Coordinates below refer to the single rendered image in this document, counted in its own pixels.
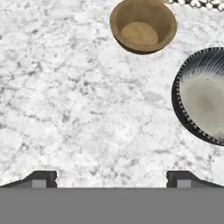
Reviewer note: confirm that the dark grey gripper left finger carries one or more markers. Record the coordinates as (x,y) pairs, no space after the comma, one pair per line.
(43,176)

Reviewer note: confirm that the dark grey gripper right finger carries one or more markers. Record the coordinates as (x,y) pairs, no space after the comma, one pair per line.
(179,176)

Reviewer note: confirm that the small brown wooden bowl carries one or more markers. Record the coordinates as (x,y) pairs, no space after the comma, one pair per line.
(143,27)

